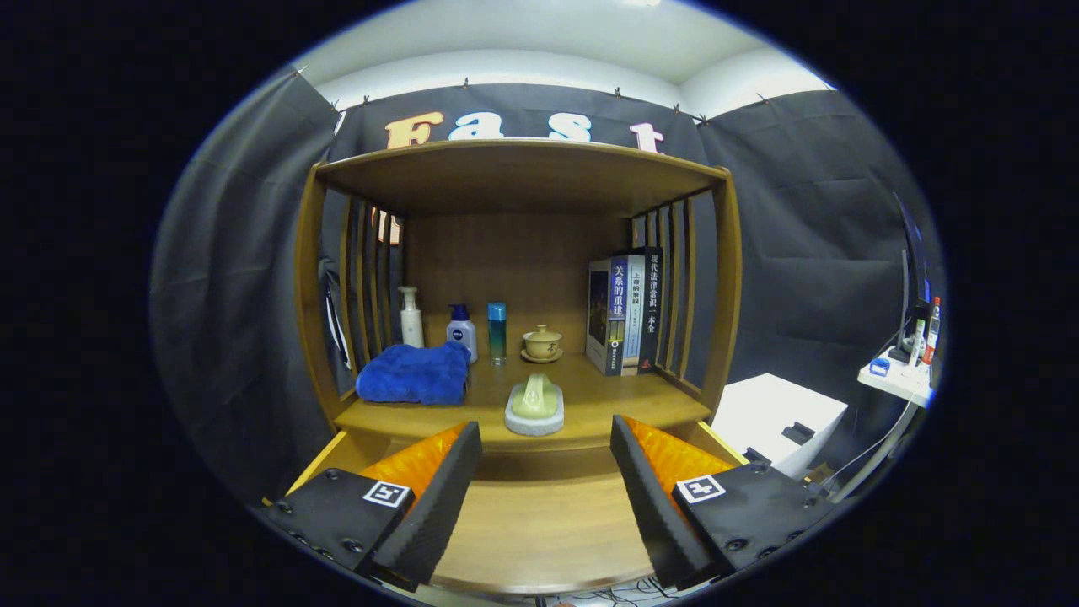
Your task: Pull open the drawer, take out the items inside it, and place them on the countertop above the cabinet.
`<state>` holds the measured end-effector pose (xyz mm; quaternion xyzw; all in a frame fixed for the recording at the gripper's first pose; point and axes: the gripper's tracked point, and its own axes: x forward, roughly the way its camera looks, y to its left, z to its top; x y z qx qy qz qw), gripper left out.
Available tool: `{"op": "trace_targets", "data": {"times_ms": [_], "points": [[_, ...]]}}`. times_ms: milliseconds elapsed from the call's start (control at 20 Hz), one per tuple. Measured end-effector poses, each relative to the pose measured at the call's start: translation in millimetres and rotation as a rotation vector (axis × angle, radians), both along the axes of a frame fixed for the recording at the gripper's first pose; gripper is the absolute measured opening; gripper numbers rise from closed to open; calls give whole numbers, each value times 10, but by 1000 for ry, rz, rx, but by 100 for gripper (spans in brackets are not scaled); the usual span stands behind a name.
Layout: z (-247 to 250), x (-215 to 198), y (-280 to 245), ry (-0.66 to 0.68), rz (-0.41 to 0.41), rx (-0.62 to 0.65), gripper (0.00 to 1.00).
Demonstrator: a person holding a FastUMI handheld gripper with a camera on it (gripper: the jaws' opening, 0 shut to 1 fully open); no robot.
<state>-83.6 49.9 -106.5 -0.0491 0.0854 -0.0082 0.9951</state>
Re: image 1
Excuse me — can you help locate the teal bottle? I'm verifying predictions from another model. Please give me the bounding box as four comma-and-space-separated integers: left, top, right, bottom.
487, 302, 508, 366

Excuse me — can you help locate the white lotion bottle blue cap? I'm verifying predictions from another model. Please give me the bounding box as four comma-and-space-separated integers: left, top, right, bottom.
446, 303, 479, 364

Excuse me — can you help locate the book with pale spine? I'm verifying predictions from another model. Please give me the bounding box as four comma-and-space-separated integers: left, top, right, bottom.
625, 253, 650, 368

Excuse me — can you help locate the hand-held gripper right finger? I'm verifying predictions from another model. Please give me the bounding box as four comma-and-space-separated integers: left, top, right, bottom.
609, 414, 840, 591

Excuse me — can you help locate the blue towel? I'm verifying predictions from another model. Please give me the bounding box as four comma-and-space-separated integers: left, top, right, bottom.
355, 341, 473, 407

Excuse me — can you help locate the white side desk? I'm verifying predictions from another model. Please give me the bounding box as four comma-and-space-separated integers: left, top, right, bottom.
857, 354, 937, 410

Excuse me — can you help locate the tangle of cables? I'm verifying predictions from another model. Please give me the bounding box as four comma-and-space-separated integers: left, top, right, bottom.
539, 577, 675, 606

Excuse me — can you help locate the beige lidded teacup with saucer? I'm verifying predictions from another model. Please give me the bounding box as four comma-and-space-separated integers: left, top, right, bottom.
520, 325, 564, 364

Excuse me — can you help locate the book with black spine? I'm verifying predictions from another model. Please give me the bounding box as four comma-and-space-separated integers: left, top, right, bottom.
641, 246, 664, 374

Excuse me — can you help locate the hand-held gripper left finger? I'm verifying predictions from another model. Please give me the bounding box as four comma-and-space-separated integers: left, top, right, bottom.
260, 421, 483, 593

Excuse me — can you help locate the white cable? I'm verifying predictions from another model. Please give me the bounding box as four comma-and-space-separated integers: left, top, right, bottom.
822, 405, 915, 490

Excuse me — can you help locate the book with blue spine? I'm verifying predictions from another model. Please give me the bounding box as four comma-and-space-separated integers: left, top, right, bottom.
586, 255, 646, 378

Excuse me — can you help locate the wooden drawer with black knob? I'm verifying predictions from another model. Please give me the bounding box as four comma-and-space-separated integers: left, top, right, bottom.
287, 422, 751, 598

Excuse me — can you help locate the wooden cabinet frame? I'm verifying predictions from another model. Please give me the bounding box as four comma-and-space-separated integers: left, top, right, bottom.
293, 139, 744, 456

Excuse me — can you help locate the white box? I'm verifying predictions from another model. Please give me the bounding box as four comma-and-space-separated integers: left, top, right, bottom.
711, 373, 849, 480

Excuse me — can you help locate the wooden countertop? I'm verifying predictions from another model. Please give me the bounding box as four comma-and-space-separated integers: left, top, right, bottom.
333, 352, 713, 452

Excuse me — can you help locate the white pump bottle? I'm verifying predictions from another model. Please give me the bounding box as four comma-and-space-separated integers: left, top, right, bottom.
398, 286, 425, 349

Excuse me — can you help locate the green handled scrubbing sponge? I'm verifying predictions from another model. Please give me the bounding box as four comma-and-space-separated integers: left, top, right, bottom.
504, 373, 566, 438

